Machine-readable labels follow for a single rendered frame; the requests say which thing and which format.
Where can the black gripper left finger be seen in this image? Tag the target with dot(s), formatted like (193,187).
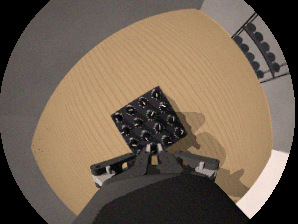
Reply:
(112,167)

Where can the black knob box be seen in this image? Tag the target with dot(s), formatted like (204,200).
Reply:
(152,105)

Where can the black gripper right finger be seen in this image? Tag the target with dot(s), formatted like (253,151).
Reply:
(201,164)

